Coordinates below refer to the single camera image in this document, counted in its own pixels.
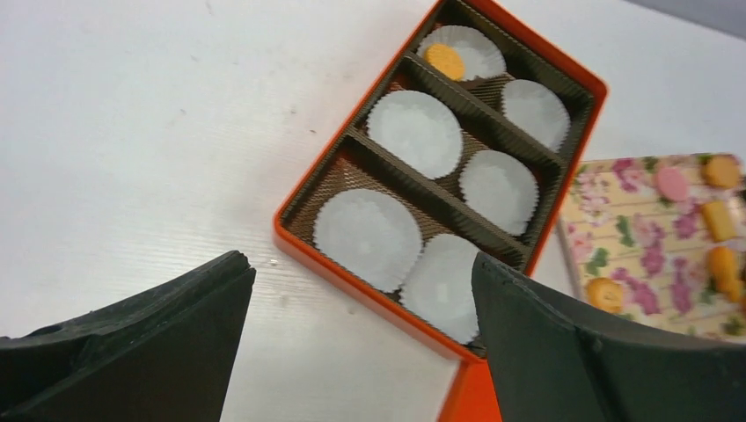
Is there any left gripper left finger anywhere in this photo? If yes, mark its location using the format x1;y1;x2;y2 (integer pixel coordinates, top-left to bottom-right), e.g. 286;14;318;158
1;251;256;421

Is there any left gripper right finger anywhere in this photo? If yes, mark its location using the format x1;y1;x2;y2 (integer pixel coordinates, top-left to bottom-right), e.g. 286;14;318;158
472;252;745;422

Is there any floral tray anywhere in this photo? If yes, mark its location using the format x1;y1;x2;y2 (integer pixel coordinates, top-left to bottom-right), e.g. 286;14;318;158
559;154;745;343

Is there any orange cookie tin box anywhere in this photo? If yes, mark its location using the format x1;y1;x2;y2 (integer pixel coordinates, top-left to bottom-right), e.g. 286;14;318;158
274;1;608;362

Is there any round orange cookie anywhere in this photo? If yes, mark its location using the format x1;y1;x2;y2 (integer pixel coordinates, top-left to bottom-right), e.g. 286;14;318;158
423;43;465;81
701;155;742;189

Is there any orange tin lid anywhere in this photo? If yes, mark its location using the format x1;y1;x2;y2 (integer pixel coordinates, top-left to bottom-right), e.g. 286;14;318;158
437;360;502;422

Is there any small orange cookie left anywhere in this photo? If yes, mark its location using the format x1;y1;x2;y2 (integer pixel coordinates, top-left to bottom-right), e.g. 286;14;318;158
585;278;624;314

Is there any white paper cup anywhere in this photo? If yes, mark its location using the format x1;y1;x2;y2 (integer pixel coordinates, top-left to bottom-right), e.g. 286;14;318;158
366;90;464;179
400;233;479;344
501;79;571;152
416;25;507;83
313;188;422;293
458;150;539;236

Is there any yellow fish cookie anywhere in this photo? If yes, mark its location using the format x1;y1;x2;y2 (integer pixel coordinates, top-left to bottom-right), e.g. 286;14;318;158
706;246;743;302

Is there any pink round cookie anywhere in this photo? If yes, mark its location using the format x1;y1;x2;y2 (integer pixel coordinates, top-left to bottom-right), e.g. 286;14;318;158
655;167;690;202

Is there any yellow square cookie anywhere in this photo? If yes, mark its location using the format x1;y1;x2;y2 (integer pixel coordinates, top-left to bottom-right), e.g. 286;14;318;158
700;200;737;243

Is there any round orange cookie top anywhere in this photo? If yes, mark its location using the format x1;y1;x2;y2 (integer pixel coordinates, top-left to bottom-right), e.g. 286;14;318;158
701;155;742;189

